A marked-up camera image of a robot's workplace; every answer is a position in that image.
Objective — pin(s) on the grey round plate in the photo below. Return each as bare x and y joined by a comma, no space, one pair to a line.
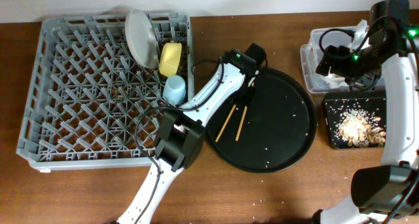
141,39

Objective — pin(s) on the round black tray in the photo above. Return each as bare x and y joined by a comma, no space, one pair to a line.
279,128

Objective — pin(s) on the yellow bowl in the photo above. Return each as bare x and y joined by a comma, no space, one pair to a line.
170,59

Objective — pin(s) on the clear plastic bin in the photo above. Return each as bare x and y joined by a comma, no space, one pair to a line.
311,56

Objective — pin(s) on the blue plastic cup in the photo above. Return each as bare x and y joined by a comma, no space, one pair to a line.
174,92

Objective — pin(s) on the grey dishwasher rack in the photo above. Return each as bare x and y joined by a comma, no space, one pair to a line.
89,105

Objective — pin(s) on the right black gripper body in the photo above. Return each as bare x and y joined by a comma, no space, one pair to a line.
353,66

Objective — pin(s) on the crumpled white paper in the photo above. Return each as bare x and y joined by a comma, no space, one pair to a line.
334,81

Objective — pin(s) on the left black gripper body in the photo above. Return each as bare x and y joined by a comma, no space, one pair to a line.
246,95

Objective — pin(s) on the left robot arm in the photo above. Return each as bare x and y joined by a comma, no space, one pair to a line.
180,135

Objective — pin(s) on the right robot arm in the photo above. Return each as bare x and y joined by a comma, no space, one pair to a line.
389,49

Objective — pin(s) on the pink plastic cup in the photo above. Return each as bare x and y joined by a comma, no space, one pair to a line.
181,128

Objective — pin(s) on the rectangular black tray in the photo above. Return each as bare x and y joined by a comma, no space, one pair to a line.
373,102

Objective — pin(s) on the wooden chopstick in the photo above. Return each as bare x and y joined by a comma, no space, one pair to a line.
241,124
225,123

